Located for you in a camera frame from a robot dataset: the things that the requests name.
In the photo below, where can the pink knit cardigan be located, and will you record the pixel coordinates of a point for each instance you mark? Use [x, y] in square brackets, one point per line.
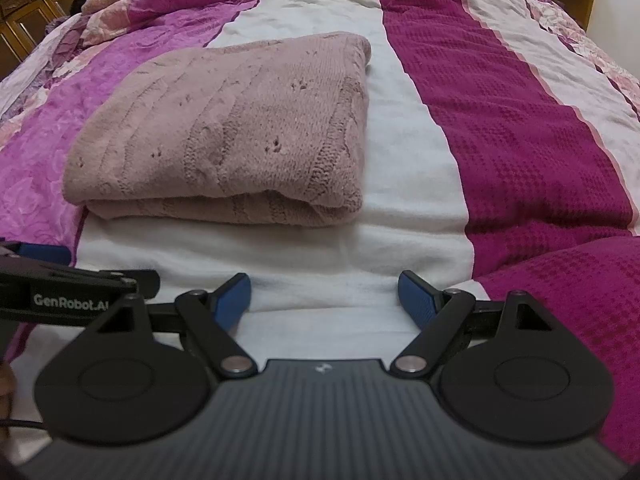
[225, 125]

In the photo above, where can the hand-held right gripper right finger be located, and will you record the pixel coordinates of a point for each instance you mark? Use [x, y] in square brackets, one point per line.
[420, 300]

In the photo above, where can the carved wooden cabinet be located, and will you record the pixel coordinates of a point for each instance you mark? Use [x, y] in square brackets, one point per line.
[30, 15]

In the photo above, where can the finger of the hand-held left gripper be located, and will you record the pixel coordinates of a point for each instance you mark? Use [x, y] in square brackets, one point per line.
[45, 254]

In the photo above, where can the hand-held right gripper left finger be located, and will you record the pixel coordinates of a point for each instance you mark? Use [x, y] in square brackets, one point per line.
[232, 302]

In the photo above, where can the purple patchwork quilt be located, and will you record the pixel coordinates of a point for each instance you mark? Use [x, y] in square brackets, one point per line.
[500, 110]

